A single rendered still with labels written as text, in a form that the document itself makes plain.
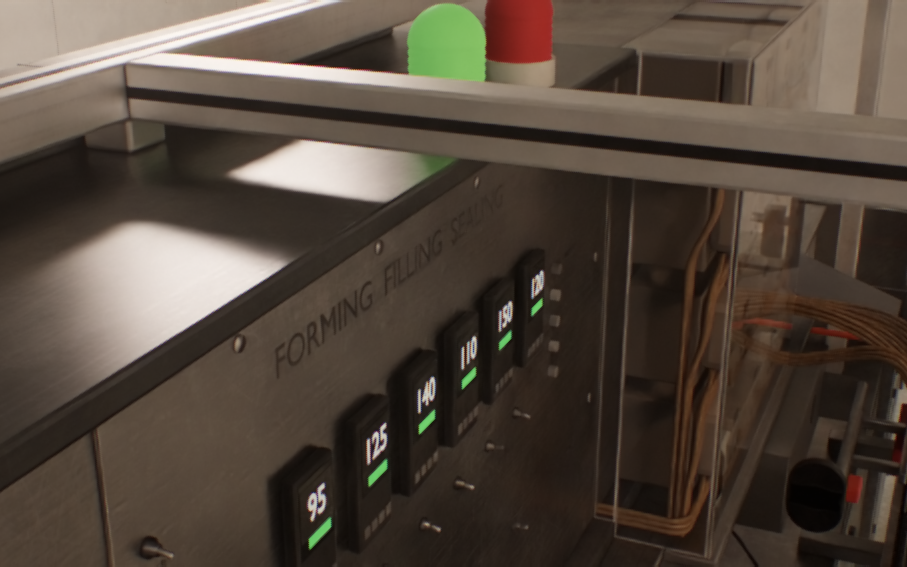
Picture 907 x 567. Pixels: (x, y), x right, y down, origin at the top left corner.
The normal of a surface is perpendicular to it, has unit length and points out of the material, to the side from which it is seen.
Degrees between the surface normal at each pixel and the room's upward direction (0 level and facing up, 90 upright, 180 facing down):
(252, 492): 90
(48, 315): 0
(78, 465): 90
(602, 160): 90
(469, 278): 90
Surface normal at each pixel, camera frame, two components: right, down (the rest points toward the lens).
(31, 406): 0.00, -0.93
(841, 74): -0.39, 0.33
